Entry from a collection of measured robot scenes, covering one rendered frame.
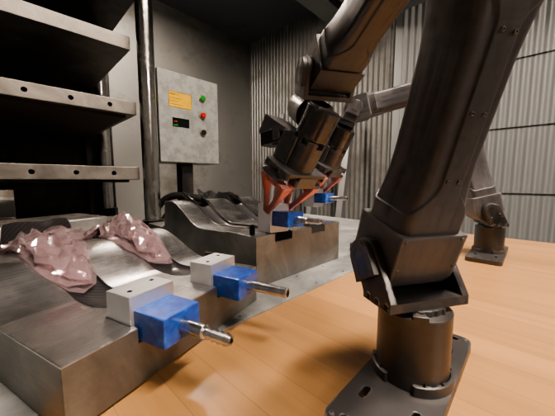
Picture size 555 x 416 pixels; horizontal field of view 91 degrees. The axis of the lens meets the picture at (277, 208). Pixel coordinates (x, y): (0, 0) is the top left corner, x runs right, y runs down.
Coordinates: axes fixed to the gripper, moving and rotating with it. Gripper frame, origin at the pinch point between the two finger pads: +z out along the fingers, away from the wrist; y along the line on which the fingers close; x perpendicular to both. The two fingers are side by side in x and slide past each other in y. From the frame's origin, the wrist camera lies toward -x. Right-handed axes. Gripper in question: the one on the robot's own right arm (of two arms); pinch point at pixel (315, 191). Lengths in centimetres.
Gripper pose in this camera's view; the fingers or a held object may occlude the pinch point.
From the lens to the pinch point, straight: 82.3
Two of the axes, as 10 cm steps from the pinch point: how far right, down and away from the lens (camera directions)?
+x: 6.3, 5.4, -5.6
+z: -3.4, 8.4, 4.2
